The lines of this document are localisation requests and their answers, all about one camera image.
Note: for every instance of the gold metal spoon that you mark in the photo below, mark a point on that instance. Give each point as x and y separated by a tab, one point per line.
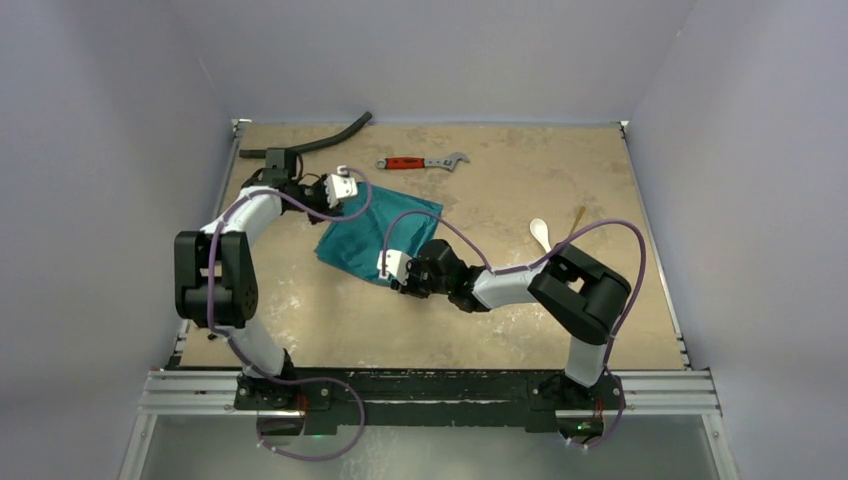
577	219

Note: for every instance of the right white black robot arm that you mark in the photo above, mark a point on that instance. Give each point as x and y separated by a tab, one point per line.
582	294

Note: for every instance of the aluminium rail frame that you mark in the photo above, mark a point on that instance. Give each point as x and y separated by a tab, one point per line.
669	425

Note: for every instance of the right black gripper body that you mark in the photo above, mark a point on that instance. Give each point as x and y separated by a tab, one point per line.
411	279

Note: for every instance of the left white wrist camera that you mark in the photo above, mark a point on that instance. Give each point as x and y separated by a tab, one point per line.
340	186

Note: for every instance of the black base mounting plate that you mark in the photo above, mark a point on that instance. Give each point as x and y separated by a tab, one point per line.
537	401

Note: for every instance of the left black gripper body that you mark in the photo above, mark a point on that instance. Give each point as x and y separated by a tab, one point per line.
314	197

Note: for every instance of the teal cloth napkin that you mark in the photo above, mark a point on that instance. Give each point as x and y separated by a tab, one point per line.
354	246

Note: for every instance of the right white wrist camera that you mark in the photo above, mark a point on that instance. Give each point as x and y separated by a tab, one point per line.
392	265

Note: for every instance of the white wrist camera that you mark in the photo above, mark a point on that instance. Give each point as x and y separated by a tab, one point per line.
340	186
392	265

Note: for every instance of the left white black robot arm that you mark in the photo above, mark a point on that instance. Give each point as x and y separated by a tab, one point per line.
215	282

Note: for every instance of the red handled adjustable wrench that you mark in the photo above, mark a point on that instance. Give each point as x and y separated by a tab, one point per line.
447	163

